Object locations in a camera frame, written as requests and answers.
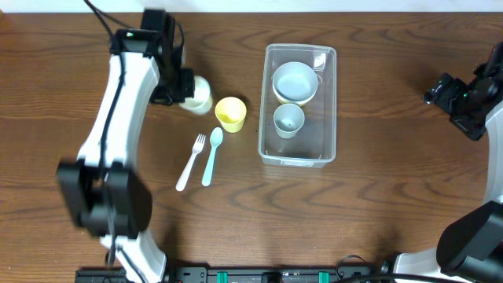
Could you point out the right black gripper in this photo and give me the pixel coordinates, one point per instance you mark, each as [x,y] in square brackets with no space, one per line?
[438,93]

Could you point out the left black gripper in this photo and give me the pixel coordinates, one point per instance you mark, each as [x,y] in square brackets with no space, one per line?
[185,87]

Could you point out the white plastic cup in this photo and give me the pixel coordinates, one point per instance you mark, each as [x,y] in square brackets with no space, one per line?
[202,100]

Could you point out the yellow plastic cup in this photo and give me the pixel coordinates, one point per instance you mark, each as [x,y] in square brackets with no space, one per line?
[231,113]

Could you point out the light blue plastic spoon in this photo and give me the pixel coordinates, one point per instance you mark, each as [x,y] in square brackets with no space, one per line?
[216,139]

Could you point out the white plastic fork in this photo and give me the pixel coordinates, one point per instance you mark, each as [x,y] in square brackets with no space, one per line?
[197,148]

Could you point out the grey plastic bowl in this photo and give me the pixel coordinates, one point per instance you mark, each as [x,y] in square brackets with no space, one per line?
[295,82]

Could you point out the grey plastic cup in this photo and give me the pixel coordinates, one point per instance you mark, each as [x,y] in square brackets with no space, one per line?
[288,120]

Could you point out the yellow plastic bowl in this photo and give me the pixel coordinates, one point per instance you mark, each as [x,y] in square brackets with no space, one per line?
[284,100]

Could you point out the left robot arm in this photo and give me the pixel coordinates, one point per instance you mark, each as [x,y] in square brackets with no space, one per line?
[101,188]

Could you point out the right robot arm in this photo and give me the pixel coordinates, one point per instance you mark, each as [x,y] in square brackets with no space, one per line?
[470,249]

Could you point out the clear plastic storage container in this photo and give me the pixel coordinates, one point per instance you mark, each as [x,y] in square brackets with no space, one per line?
[314,145]

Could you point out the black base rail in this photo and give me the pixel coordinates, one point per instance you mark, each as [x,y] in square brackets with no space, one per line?
[212,275]

